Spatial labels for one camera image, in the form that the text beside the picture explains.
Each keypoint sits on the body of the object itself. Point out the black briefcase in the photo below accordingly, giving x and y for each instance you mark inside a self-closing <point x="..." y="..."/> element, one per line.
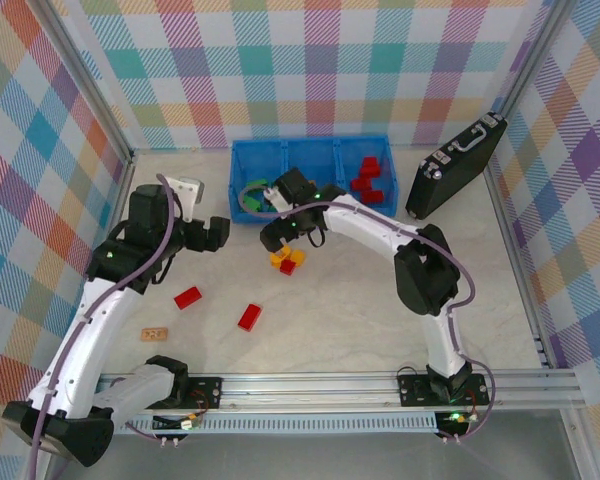
<point x="445" y="185"/>

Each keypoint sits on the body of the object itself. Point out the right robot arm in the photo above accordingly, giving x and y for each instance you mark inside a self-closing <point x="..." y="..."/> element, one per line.
<point x="370" y="220"/>

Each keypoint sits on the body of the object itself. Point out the red lego brick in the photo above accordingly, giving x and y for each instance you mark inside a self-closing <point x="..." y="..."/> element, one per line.
<point x="361" y="184"/>
<point x="287" y="267"/>
<point x="250" y="317"/>
<point x="368" y="173"/>
<point x="373" y="196"/>
<point x="188" y="297"/>
<point x="370" y="163"/>

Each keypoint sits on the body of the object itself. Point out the yellow lego brick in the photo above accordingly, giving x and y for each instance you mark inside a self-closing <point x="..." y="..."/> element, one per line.
<point x="298" y="256"/>

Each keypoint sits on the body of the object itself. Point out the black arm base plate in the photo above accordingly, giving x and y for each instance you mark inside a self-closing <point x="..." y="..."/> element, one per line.
<point x="410" y="390"/>
<point x="207" y="387"/>

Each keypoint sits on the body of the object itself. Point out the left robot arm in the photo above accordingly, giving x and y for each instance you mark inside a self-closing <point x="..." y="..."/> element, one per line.
<point x="95" y="320"/>

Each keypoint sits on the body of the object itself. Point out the yellow round-topped lego piece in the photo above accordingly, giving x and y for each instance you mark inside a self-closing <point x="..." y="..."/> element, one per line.
<point x="276" y="259"/>

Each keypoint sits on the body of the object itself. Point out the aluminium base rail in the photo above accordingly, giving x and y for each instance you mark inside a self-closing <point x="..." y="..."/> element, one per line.
<point x="305" y="390"/>

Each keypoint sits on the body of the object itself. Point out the small wooden tile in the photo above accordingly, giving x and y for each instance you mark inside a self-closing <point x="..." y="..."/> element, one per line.
<point x="154" y="334"/>

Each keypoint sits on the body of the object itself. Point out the aluminium frame post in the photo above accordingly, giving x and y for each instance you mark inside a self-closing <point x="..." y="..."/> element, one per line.
<point x="537" y="50"/>
<point x="80" y="60"/>

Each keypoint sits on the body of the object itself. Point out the blue three-compartment plastic bin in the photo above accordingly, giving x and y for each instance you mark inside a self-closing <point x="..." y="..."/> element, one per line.
<point x="305" y="145"/>

